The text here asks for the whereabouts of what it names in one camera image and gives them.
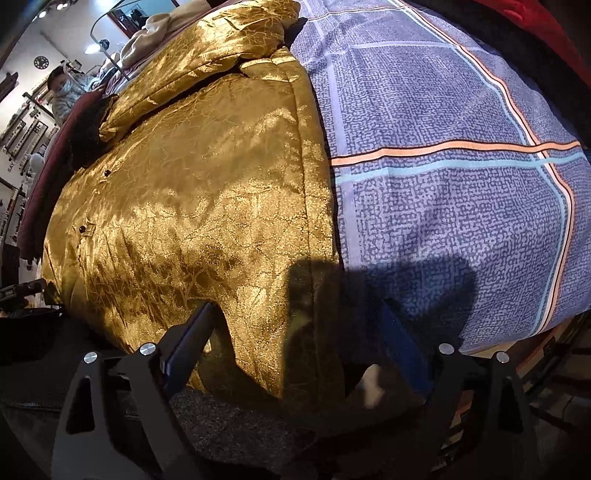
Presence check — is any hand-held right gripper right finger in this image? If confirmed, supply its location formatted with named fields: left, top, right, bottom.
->
left=381, top=300, right=541, bottom=480

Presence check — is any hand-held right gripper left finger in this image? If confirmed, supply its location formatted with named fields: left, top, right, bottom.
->
left=51, top=300, right=218, bottom=480

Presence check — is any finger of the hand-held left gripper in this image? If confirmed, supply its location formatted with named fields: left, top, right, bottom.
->
left=0, top=278, right=49, bottom=319

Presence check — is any gold shiny jacket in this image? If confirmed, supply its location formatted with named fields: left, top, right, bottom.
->
left=41, top=0, right=347, bottom=402

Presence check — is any dark grey cloth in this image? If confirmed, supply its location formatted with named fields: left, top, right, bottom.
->
left=0, top=309, right=333, bottom=480

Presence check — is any maroon quilted jacket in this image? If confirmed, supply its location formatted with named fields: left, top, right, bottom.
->
left=17, top=90, right=105, bottom=264

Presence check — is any black cloth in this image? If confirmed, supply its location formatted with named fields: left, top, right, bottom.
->
left=69, top=95, right=118, bottom=169

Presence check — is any blue plaid bed sheet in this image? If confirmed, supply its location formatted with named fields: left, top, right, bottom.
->
left=277, top=0, right=587, bottom=361

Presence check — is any metal lamp stand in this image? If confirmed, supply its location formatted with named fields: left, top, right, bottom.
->
left=90, top=0, right=139, bottom=81

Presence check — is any beige fleece blanket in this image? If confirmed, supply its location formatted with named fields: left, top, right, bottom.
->
left=115, top=0, right=213, bottom=75

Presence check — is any red puffer jacket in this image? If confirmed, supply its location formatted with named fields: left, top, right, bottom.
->
left=471, top=0, right=591, bottom=65

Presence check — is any wooden bed frame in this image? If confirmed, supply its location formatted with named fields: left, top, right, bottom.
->
left=462, top=314, right=591, bottom=462

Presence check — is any wall display rack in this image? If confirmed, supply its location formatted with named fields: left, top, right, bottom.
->
left=0, top=92, right=51, bottom=158

